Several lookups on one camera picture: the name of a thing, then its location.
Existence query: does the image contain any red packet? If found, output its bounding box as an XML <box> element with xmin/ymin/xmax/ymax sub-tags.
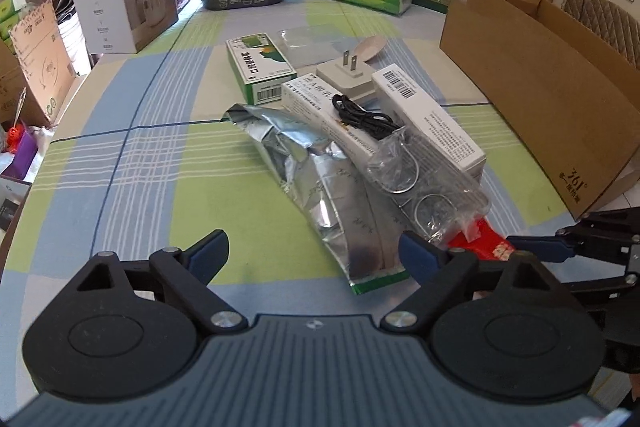
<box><xmin>448</xmin><ymin>218</ymin><xmax>515</xmax><ymax>261</ymax></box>

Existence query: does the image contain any clear bag with rings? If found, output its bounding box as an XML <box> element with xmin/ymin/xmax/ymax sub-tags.
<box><xmin>364</xmin><ymin>127</ymin><xmax>490</xmax><ymax>246</ymax></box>

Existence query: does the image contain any black cable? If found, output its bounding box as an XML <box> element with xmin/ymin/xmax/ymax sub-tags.
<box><xmin>331</xmin><ymin>93</ymin><xmax>403</xmax><ymax>141</ymax></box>

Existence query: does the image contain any white barcode box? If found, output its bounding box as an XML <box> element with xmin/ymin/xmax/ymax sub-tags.
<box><xmin>372</xmin><ymin>64</ymin><xmax>486</xmax><ymax>182</ymax></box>

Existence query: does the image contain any silver foil bag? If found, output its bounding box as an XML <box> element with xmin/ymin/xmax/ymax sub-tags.
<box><xmin>226</xmin><ymin>104</ymin><xmax>408</xmax><ymax>295</ymax></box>

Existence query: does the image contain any white plug night light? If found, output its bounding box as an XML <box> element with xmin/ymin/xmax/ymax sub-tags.
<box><xmin>316</xmin><ymin>51</ymin><xmax>375</xmax><ymax>103</ymax></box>

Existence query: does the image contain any white ointment box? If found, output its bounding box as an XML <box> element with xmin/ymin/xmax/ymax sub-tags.
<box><xmin>282</xmin><ymin>74</ymin><xmax>378</xmax><ymax>166</ymax></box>

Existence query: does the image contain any green white medicine box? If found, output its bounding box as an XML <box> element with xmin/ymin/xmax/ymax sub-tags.
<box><xmin>226</xmin><ymin>32</ymin><xmax>297</xmax><ymax>105</ymax></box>

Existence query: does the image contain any clear plastic case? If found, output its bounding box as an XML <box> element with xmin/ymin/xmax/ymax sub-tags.
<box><xmin>276</xmin><ymin>24</ymin><xmax>352</xmax><ymax>68</ymax></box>

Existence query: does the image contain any brown cardboard box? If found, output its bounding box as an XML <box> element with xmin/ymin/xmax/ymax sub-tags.
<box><xmin>439</xmin><ymin>0</ymin><xmax>639</xmax><ymax>218</ymax></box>

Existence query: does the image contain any plaid tablecloth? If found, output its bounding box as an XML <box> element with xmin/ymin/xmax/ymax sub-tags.
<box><xmin>0</xmin><ymin>0</ymin><xmax>634</xmax><ymax>417</ymax></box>

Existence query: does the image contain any quilted brown chair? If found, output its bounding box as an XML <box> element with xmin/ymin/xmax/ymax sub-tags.
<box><xmin>561</xmin><ymin>0</ymin><xmax>640</xmax><ymax>68</ymax></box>

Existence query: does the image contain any brown printed cardboard carton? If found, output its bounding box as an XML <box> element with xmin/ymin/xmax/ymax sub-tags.
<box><xmin>1</xmin><ymin>0</ymin><xmax>76</xmax><ymax>127</ymax></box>

